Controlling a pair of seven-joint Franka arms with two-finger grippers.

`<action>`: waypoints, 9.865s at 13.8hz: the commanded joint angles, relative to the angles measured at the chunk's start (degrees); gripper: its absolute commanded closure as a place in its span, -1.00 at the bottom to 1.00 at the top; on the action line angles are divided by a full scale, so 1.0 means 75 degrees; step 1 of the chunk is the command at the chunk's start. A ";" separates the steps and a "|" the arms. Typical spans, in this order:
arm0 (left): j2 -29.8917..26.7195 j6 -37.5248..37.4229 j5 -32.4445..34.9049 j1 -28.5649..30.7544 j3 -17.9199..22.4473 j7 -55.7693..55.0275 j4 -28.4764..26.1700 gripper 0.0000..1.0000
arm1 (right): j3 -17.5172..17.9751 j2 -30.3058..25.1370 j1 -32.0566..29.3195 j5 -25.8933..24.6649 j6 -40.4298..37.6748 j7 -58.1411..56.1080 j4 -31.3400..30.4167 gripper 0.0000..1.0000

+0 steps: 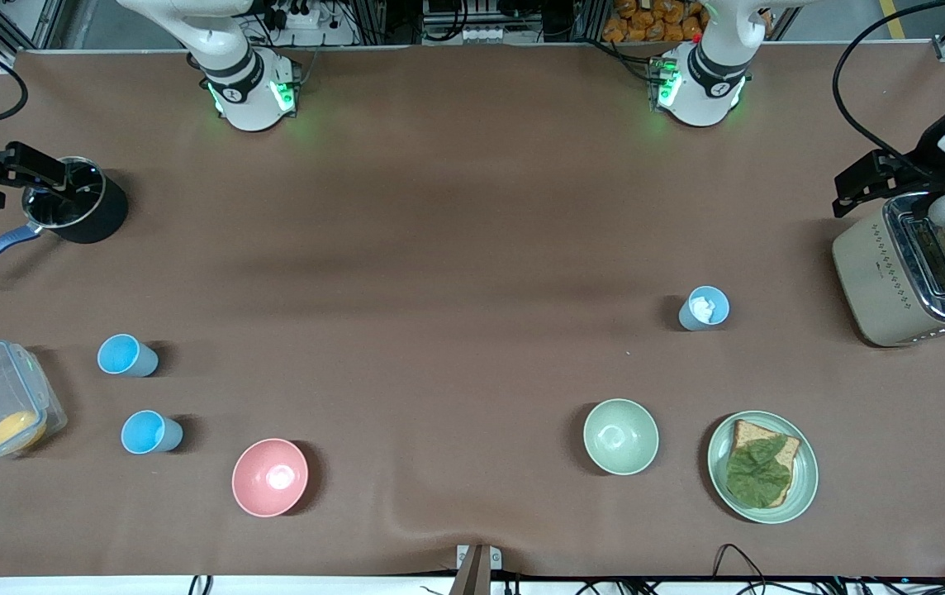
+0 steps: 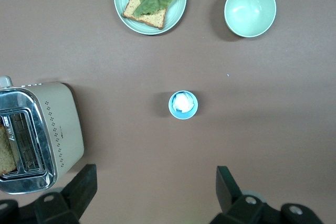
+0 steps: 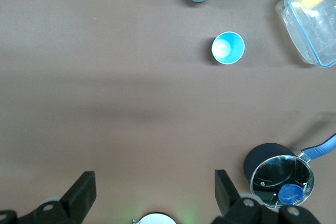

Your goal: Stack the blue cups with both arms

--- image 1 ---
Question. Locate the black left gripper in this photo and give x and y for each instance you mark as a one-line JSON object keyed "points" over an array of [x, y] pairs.
{"points": [[925, 168]]}

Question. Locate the blue plastic cup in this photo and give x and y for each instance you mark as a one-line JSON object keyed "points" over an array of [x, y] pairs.
{"points": [[121, 355], [146, 432]]}

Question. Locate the white paper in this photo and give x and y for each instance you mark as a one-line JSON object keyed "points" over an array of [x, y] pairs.
{"points": [[704, 310]]}

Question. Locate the blue cup holding white paper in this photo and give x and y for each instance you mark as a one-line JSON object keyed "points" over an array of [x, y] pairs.
{"points": [[690, 318]]}

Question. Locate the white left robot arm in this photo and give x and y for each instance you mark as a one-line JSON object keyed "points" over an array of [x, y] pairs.
{"points": [[704, 83]]}

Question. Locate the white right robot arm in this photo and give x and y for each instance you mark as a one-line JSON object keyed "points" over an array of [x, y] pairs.
{"points": [[245, 78]]}

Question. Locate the glass pot lid blue knob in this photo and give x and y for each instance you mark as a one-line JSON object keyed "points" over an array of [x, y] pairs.
{"points": [[78, 202]]}

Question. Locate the beige and chrome toaster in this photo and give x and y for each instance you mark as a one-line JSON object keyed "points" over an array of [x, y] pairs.
{"points": [[877, 281]]}

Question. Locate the orange round food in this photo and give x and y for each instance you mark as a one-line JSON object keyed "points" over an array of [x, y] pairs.
{"points": [[16, 430]]}

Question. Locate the bag of orange buns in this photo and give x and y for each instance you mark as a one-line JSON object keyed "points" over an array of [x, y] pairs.
{"points": [[654, 21]]}

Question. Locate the brown bread slice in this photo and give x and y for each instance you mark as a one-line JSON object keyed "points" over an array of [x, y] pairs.
{"points": [[749, 431]]}

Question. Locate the pale green plate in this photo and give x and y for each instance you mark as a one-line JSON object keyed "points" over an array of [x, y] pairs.
{"points": [[807, 471]]}

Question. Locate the green lettuce leaf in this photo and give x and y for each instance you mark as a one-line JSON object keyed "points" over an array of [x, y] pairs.
{"points": [[757, 475]]}

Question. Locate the white power strip with plugs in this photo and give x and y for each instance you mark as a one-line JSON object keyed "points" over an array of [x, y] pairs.
{"points": [[295, 15]]}

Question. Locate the pale green bowl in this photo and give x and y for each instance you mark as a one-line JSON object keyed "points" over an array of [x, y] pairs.
{"points": [[621, 436]]}

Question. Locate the pink bowl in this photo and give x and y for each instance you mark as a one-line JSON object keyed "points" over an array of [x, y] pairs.
{"points": [[270, 478]]}

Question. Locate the brown table mat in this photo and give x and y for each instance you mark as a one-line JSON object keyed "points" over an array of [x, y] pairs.
{"points": [[472, 364]]}

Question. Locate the metal bracket on table edge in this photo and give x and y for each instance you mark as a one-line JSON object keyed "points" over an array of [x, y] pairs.
{"points": [[479, 566]]}

